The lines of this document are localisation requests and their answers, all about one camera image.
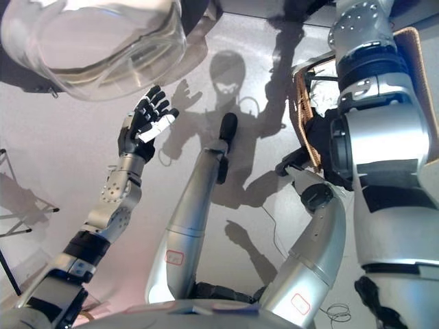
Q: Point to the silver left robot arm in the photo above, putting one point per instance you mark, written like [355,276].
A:
[116,205]

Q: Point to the black left robot foot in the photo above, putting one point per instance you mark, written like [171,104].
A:
[228,128]

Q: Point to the round glass washer door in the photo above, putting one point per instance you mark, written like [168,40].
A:
[103,51]

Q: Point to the black metal bar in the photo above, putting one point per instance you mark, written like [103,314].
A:
[10,274]

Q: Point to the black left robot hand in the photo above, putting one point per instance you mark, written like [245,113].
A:
[139,132]

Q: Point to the grey robot torso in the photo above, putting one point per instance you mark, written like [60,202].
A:
[171,315]

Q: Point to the silver middle robot limb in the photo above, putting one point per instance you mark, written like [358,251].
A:
[188,212]

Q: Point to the thin metal folding rack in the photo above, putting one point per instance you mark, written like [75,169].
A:
[51,207]

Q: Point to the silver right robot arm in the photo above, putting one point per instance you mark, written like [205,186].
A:
[387,137]

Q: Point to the silver right robot leg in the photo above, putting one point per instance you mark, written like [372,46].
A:
[308,267]

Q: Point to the black right robot foot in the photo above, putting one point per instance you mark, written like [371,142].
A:
[286,164]

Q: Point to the black robot foot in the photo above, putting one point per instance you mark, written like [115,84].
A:
[286,164]
[228,128]

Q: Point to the woven wicker laundry basket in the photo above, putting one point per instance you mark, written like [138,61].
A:
[305,120]

